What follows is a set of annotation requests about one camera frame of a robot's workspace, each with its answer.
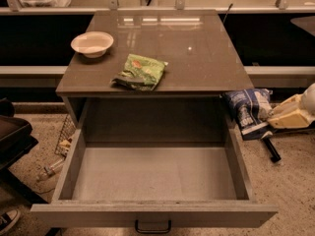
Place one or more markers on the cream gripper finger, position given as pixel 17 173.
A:
pixel 292 120
pixel 289 105

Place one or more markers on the blue chip bag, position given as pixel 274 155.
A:
pixel 251 109

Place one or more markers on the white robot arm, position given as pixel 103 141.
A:
pixel 307 101

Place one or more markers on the green chip bag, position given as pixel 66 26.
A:
pixel 140 73

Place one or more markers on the open grey top drawer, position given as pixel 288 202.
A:
pixel 155 160

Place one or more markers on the grey drawer cabinet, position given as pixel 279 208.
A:
pixel 200 56

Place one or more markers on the black stand leg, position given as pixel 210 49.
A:
pixel 275 157

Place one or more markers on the white bowl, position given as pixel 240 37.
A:
pixel 92 44

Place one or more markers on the clear plastic bottle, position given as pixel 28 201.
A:
pixel 50 170

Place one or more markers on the black chair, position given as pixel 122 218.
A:
pixel 16 140

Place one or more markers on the sneaker shoe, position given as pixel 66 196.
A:
pixel 8 220

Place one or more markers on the black drawer handle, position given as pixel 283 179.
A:
pixel 140 230

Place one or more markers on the wire mesh basket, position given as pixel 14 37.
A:
pixel 65 137

